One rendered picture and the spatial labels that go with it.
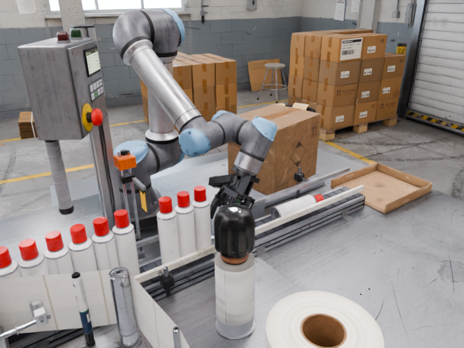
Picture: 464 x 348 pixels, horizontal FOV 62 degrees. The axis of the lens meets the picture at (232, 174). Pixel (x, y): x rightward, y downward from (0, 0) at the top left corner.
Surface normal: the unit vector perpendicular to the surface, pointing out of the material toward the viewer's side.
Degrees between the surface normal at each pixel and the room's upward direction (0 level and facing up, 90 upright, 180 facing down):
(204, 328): 0
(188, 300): 0
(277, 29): 90
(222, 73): 90
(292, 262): 0
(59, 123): 90
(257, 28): 90
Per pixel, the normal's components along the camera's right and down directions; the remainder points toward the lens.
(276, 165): 0.72, 0.29
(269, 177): -0.70, 0.31
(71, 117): 0.00, 0.42
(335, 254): -0.01, -0.91
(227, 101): 0.45, 0.39
